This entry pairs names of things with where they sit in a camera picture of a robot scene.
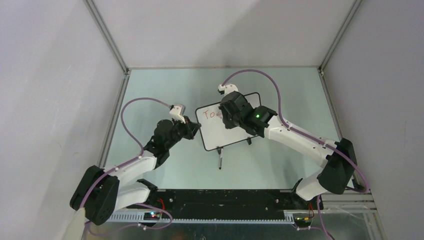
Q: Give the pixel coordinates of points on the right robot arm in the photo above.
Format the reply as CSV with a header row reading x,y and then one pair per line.
x,y
336,159

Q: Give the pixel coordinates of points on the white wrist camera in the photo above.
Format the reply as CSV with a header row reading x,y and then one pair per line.
x,y
177,112
225,89

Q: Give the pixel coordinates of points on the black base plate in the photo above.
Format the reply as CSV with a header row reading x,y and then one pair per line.
x,y
229,204

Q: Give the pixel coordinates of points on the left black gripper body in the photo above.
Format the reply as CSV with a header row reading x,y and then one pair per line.
x,y
180,130

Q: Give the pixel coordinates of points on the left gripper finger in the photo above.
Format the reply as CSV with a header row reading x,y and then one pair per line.
x,y
190,124
192,131

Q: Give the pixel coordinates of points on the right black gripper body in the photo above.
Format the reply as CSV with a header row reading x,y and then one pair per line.
x,y
230,121

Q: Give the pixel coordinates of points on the aluminium frame rail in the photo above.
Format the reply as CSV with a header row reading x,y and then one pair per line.
x,y
106,34

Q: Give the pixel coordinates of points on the black whiteboard marker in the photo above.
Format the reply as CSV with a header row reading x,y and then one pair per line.
x,y
220,162

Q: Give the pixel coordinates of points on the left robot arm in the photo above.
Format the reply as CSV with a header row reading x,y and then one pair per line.
x,y
102,192

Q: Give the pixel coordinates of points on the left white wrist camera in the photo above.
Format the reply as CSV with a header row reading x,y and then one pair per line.
x,y
177,112

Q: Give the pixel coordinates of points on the white board black frame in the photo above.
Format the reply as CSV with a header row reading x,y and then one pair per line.
x,y
213,132

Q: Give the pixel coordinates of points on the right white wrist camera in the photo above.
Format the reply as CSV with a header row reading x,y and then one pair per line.
x,y
225,89

